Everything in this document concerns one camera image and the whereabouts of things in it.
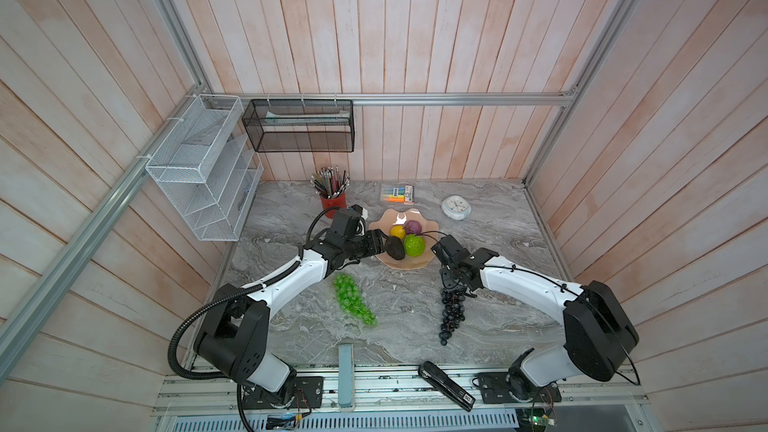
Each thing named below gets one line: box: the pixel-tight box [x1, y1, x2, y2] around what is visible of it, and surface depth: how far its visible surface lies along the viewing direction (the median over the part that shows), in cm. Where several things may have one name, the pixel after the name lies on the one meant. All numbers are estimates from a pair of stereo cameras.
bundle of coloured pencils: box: [310, 165, 351, 199], surface depth 103 cm
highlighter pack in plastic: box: [380, 184, 415, 205], surface depth 117 cm
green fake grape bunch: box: [333, 273, 378, 326], surface depth 87 cm
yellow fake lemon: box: [389, 224, 406, 240], surface depth 101 cm
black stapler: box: [418, 361, 476, 412], surface depth 73 cm
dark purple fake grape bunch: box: [439, 288, 467, 346], surface depth 85 cm
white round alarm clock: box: [441, 195, 472, 221], surface depth 112 cm
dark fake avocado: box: [385, 236, 405, 260], surface depth 99 cm
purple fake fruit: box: [404, 220, 422, 235], surface depth 101 cm
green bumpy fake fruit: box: [404, 234, 425, 257], surface depth 97 cm
